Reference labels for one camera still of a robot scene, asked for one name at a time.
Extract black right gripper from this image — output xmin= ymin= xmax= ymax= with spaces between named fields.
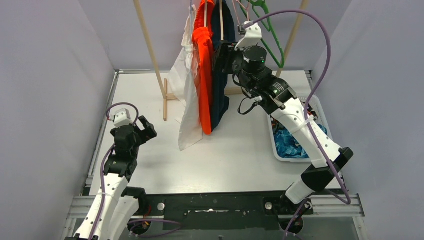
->
xmin=212 ymin=40 xmax=255 ymax=93

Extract green hanger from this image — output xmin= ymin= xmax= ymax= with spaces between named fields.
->
xmin=233 ymin=0 xmax=285 ymax=69

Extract camouflage orange grey shorts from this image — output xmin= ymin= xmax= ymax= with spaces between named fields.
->
xmin=269 ymin=101 xmax=320 ymax=134

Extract clear plastic basket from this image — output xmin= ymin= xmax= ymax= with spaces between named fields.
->
xmin=267 ymin=95 xmax=332 ymax=163

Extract blue patterned shorts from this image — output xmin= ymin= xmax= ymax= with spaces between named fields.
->
xmin=272 ymin=124 xmax=309 ymax=159

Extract pink hanger of blue shorts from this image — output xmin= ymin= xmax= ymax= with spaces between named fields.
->
xmin=231 ymin=0 xmax=251 ymax=25

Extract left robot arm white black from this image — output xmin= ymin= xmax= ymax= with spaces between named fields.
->
xmin=70 ymin=115 xmax=157 ymax=240

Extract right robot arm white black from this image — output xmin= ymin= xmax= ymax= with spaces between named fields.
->
xmin=213 ymin=40 xmax=354 ymax=214

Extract wooden hanger of navy shorts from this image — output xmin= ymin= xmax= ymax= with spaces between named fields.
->
xmin=219 ymin=0 xmax=224 ymax=41

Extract white shorts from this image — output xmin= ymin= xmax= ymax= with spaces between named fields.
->
xmin=167 ymin=4 xmax=203 ymax=151

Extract navy blue shorts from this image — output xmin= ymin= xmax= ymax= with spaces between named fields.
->
xmin=210 ymin=0 xmax=236 ymax=130

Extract wooden hanger of orange shorts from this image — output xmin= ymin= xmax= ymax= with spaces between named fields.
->
xmin=203 ymin=0 xmax=209 ymax=28

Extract lilac hanger of white shorts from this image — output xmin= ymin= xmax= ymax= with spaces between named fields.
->
xmin=189 ymin=0 xmax=194 ymax=20

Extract wooden clothes rack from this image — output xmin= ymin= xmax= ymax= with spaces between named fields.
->
xmin=133 ymin=0 xmax=303 ymax=122

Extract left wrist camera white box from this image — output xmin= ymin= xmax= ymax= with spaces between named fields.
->
xmin=112 ymin=108 xmax=133 ymax=128

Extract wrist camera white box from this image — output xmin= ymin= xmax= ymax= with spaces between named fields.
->
xmin=112 ymin=108 xmax=133 ymax=128
xmin=234 ymin=21 xmax=262 ymax=51

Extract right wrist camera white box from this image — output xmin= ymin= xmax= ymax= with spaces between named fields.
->
xmin=234 ymin=21 xmax=262 ymax=51

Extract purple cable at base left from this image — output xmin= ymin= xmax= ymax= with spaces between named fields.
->
xmin=127 ymin=218 xmax=183 ymax=239

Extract purple cable at base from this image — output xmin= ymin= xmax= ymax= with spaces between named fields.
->
xmin=283 ymin=198 xmax=312 ymax=240
xmin=127 ymin=218 xmax=183 ymax=239

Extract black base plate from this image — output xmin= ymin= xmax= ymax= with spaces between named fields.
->
xmin=121 ymin=187 xmax=314 ymax=231

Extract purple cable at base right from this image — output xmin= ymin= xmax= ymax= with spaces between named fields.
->
xmin=283 ymin=198 xmax=312 ymax=240

